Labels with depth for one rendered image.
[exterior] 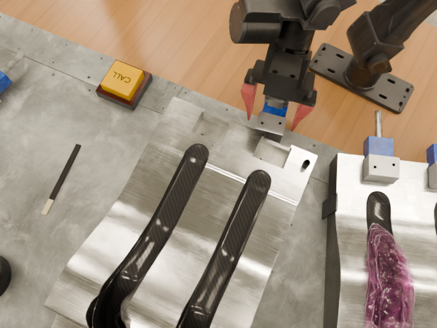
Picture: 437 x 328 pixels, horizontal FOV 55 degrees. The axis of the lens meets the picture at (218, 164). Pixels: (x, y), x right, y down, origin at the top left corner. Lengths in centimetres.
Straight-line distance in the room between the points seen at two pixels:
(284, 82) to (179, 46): 35
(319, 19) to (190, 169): 29
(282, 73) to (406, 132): 34
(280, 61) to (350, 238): 29
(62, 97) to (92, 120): 8
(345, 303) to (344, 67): 46
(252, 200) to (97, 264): 25
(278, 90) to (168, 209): 25
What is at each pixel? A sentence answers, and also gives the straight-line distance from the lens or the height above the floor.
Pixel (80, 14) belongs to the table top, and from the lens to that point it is 99.
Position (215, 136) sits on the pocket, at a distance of 72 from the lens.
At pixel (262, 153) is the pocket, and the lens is 71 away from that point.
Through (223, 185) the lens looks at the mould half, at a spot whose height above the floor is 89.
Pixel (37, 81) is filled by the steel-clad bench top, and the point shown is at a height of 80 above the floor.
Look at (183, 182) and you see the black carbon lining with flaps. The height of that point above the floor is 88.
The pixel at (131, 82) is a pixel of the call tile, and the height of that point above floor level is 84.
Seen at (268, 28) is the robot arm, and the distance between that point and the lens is 63.
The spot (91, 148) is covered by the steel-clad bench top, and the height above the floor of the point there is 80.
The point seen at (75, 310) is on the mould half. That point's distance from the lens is 62.
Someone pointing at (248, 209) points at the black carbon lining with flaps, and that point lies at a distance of 66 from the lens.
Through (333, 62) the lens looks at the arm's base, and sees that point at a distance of 89.
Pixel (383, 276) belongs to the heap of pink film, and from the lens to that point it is 65.
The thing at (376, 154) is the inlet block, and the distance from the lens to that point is 75.
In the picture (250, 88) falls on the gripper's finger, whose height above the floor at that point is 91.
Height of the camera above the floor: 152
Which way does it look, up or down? 69 degrees down
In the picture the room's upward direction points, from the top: straight up
